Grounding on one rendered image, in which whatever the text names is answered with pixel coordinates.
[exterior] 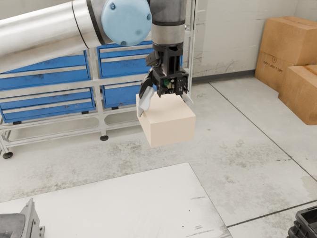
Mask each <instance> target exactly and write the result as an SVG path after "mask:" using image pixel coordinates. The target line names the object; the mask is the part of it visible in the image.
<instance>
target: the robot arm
mask: <svg viewBox="0 0 317 238"><path fill-rule="evenodd" d="M186 3H187V0H74V1H70V2H67V3H63V4H59V5H56V6H52V7H49V8H44V9H40V10H37V11H33V12H30V13H26V14H22V15H19V16H15V17H11V18H7V19H4V20H0V73H3V72H6V71H10V70H14V69H17V68H21V67H25V66H29V65H32V64H35V63H39V62H43V61H46V60H50V59H54V58H58V57H61V56H65V55H68V54H72V53H75V52H79V51H83V50H87V49H90V48H94V47H98V46H101V45H104V44H108V43H112V42H115V43H116V44H119V45H122V46H134V45H137V44H139V43H141V42H142V41H143V40H144V39H145V38H146V37H147V36H148V34H149V32H150V30H151V40H152V48H153V49H154V51H153V52H152V53H150V54H149V55H148V56H147V57H146V58H145V60H146V66H147V67H148V66H149V67H150V66H151V67H152V68H151V69H150V70H149V72H148V74H147V75H146V77H145V78H144V79H143V80H142V82H141V86H140V91H139V98H138V106H137V112H138V117H140V116H141V115H142V113H143V110H144V111H147V110H148V109H149V107H150V99H151V97H152V96H153V95H154V93H155V92H154V88H153V87H152V86H153V84H154V85H156V86H157V95H158V96H159V98H161V95H165V94H176V95H180V97H181V98H182V99H183V101H184V102H185V103H186V104H187V105H188V107H189V108H190V106H191V103H192V104H193V101H192V100H191V98H190V92H189V90H188V78H189V74H188V73H187V72H186V71H185V70H184V69H183V68H182V67H181V66H180V56H182V55H183V51H184V50H183V45H184V42H183V41H184V33H185V30H186V29H187V26H186V25H185V19H186ZM24 227H25V215H24V214H20V213H2V214H0V238H21V237H22V234H23V231H24Z"/></svg>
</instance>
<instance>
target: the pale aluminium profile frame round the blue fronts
mask: <svg viewBox="0 0 317 238"><path fill-rule="evenodd" d="M197 6H198V0H191V14H190V29H189V30H190V31H191V36H190V37H189V43H188V47H184V51H188V58H187V68H184V70H185V71H186V72H187V73H188V74H189V78H188V90H189V92H190V95H191V85H192V67H193V55H194V43H195V31H196V18H197ZM193 31H194V33H193ZM192 34H193V36H192ZM87 54H88V57H87V59H88V61H89V66H90V72H91V78H92V79H91V80H85V81H77V82H69V83H61V84H53V85H41V86H34V87H26V88H18V89H10V90H3V91H0V98H5V97H13V96H20V95H28V94H38V93H45V92H53V91H61V90H68V89H76V88H84V87H91V86H92V88H93V91H92V92H93V98H94V101H95V107H96V108H97V110H95V111H83V112H82V113H76V114H69V115H63V116H56V117H50V118H43V119H35V120H29V121H17V122H10V123H7V124H2V123H3V121H4V120H3V118H2V115H1V113H0V147H1V149H2V151H3V153H4V154H3V156H2V157H3V158H4V159H7V158H10V157H12V156H13V153H12V152H8V151H9V148H8V147H12V146H17V145H25V144H30V143H36V142H42V141H48V140H53V139H59V138H64V137H70V136H77V135H83V134H88V133H94V132H100V131H101V134H102V136H101V137H100V140H101V141H106V140H108V136H107V135H106V130H111V129H117V128H125V127H130V126H136V125H140V122H139V119H136V120H130V121H124V122H118V123H113V124H108V123H106V122H105V121H104V119H105V117H106V116H107V115H109V114H116V113H121V112H128V111H136V110H137V106H136V105H129V106H123V107H118V106H117V107H111V108H110V109H102V102H101V100H103V93H100V85H109V84H117V83H124V82H132V81H140V80H143V79H144V78H145V77H146V75H147V74H148V73H144V74H136V75H128V76H117V77H109V78H101V79H98V72H97V66H96V60H98V56H95V52H94V48H90V49H87ZM91 117H95V118H97V119H99V124H98V125H96V126H95V127H87V128H82V129H76V130H70V131H64V132H58V133H52V134H46V135H41V136H33V137H27V138H21V139H16V140H9V136H10V133H11V130H13V129H19V128H27V127H33V126H39V125H46V124H52V123H58V122H64V121H70V120H76V119H84V118H91Z"/></svg>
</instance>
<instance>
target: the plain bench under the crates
mask: <svg viewBox="0 0 317 238"><path fill-rule="evenodd" d="M31 197H32V198H33V202H35V203H34V204H35V210H36V212H37V214H38V217H39V219H40V225H39V227H40V226H45V232H44V238H233V236H232V235H231V233H230V231H229V230H228V228H227V226H226V225H225V223H224V221H223V220H222V218H221V216H220V215H219V213H218V211H217V210H216V208H215V206H214V205H213V203H212V201H211V199H210V197H209V196H208V194H207V192H206V191H205V189H204V187H203V186H202V184H201V182H200V181H199V179H198V177H197V176H196V174H195V172H194V170H193V169H192V167H191V165H190V164H189V163H188V162H183V163H179V164H174V165H170V166H165V167H161V168H156V169H152V170H146V171H142V172H137V173H133V174H128V175H124V176H120V177H115V178H109V179H105V180H100V181H96V182H92V183H87V184H83V185H78V186H74V187H68V188H64V189H59V190H55V191H50V192H46V193H41V194H37V195H31V196H27V197H22V198H18V199H13V200H9V201H5V202H0V214H2V213H20V212H21V210H22V209H23V208H24V206H25V204H26V203H27V202H28V201H29V200H30V199H31Z"/></svg>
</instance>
